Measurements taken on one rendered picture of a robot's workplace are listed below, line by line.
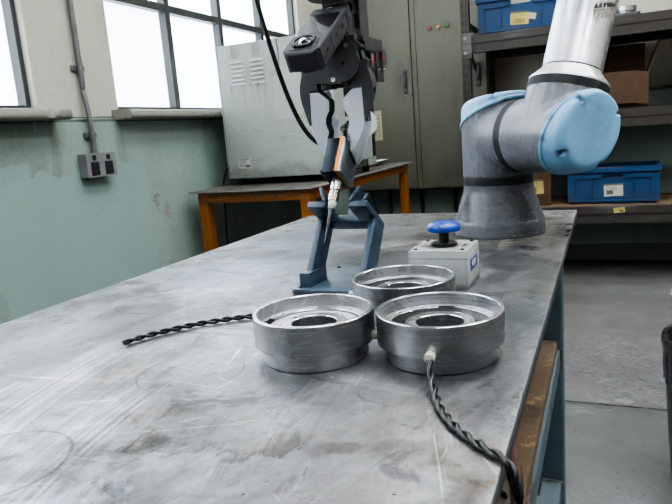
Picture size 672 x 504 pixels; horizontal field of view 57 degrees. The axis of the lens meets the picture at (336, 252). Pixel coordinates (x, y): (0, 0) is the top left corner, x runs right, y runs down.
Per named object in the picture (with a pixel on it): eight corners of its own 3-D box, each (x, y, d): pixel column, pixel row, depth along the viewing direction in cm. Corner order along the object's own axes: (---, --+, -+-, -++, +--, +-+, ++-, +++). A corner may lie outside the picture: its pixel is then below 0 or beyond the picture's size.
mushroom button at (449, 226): (457, 265, 74) (455, 223, 73) (424, 264, 75) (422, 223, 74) (464, 257, 77) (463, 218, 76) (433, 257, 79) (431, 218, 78)
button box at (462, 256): (469, 289, 72) (467, 247, 71) (410, 287, 75) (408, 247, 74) (482, 272, 79) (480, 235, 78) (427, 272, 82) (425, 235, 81)
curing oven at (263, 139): (344, 180, 278) (333, 28, 266) (229, 185, 302) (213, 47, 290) (388, 169, 334) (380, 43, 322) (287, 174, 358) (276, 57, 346)
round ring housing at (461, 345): (393, 333, 59) (390, 290, 58) (508, 335, 55) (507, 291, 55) (365, 376, 49) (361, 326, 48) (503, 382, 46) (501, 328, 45)
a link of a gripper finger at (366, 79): (382, 118, 75) (370, 44, 74) (378, 118, 74) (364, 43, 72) (347, 126, 77) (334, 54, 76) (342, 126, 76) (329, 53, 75)
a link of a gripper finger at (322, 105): (350, 163, 83) (352, 91, 81) (331, 166, 77) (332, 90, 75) (329, 161, 84) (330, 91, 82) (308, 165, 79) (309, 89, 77)
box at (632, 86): (662, 105, 346) (663, 33, 339) (563, 113, 367) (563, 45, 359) (656, 106, 384) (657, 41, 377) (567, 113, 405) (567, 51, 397)
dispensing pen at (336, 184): (305, 236, 72) (331, 113, 78) (321, 250, 75) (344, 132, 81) (322, 236, 71) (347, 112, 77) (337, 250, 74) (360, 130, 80)
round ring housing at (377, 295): (466, 301, 67) (464, 264, 66) (443, 333, 58) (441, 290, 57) (374, 298, 71) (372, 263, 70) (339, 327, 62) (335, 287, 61)
